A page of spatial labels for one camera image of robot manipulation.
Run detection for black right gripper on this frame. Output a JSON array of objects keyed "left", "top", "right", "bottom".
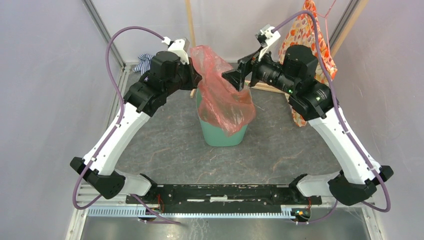
[{"left": 221, "top": 44, "right": 298, "bottom": 95}]

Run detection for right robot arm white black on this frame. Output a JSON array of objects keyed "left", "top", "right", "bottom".
[{"left": 222, "top": 45, "right": 394, "bottom": 206}]

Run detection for green plastic trash bin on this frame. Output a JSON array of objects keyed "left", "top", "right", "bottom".
[{"left": 195, "top": 89, "right": 250, "bottom": 148}]

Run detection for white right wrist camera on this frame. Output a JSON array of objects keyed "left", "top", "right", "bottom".
[{"left": 255, "top": 24, "right": 281, "bottom": 62}]

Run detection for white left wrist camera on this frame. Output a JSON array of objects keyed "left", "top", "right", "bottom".
[{"left": 161, "top": 36, "right": 190, "bottom": 65}]

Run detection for slotted cable duct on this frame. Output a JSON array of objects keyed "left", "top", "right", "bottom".
[{"left": 87, "top": 205, "right": 295, "bottom": 220}]

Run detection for wooden rack frame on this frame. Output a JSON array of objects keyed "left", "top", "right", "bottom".
[{"left": 184, "top": 0, "right": 369, "bottom": 99}]

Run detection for red plastic trash bag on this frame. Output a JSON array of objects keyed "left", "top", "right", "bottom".
[{"left": 190, "top": 45, "right": 256, "bottom": 137}]

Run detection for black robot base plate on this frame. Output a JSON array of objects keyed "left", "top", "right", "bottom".
[{"left": 140, "top": 184, "right": 323, "bottom": 214}]

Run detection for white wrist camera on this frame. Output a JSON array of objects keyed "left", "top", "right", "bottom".
[
  {"left": 161, "top": 36, "right": 190, "bottom": 65},
  {"left": 255, "top": 24, "right": 281, "bottom": 62}
]

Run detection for floral orange cloth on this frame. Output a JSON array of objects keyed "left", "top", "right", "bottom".
[{"left": 278, "top": 0, "right": 338, "bottom": 127}]

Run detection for left aluminium corner post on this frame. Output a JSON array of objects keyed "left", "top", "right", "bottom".
[{"left": 82, "top": 0, "right": 126, "bottom": 69}]

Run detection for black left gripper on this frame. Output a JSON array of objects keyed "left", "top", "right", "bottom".
[{"left": 164, "top": 57, "right": 203, "bottom": 97}]

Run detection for aluminium corner post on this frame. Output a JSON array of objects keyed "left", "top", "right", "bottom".
[
  {"left": 329, "top": 0, "right": 362, "bottom": 56},
  {"left": 82, "top": 0, "right": 126, "bottom": 69}
]

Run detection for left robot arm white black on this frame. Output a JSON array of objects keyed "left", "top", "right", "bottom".
[{"left": 70, "top": 51, "right": 202, "bottom": 204}]

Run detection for pink wire hanger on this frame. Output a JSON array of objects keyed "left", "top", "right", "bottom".
[{"left": 313, "top": 0, "right": 339, "bottom": 42}]

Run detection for blue white striped cloth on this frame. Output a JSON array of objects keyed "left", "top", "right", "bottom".
[{"left": 132, "top": 53, "right": 154, "bottom": 74}]

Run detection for right aluminium corner post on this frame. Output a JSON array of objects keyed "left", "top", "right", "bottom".
[{"left": 329, "top": 0, "right": 362, "bottom": 56}]

